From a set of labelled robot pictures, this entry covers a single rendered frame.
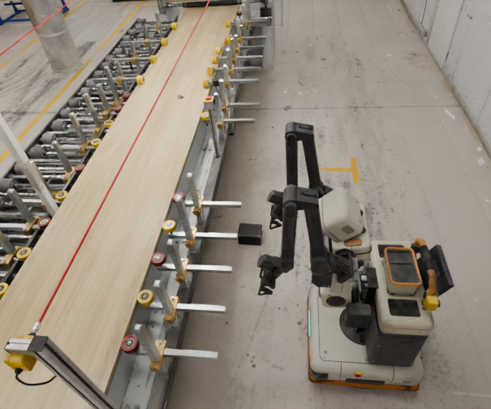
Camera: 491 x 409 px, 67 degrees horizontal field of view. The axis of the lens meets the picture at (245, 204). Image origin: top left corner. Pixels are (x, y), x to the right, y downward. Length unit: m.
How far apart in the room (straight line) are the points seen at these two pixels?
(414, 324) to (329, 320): 0.68
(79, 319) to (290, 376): 1.40
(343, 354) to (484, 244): 1.71
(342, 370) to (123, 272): 1.40
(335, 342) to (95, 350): 1.40
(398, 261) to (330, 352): 0.74
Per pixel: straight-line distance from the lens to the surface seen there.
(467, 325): 3.16
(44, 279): 2.39
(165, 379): 2.06
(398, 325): 2.07
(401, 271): 2.11
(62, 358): 1.20
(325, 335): 2.55
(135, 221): 2.43
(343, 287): 2.04
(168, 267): 2.23
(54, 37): 6.98
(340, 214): 1.64
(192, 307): 2.05
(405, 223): 3.61
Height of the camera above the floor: 2.56
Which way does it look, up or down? 45 degrees down
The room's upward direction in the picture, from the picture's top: 6 degrees counter-clockwise
